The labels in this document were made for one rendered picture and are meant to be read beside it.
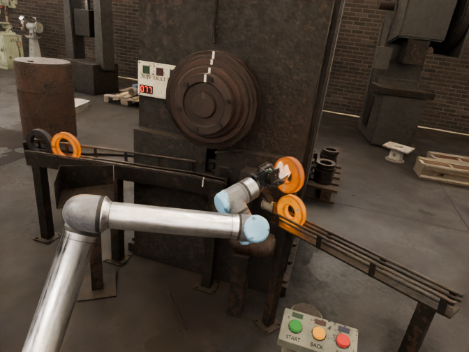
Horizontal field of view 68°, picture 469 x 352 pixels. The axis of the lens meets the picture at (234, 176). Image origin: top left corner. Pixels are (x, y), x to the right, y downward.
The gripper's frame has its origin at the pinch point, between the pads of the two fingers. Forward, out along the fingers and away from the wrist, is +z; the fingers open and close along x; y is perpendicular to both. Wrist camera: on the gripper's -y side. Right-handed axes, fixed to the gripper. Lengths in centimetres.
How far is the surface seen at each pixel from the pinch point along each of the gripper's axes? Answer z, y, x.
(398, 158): 316, -183, 112
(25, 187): -94, -71, 224
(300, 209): 0.7, -18.6, -5.8
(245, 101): 4.9, 21.6, 32.4
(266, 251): -12.5, -42.5, 4.4
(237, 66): 7, 36, 38
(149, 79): -15, 27, 88
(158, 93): -14, 20, 84
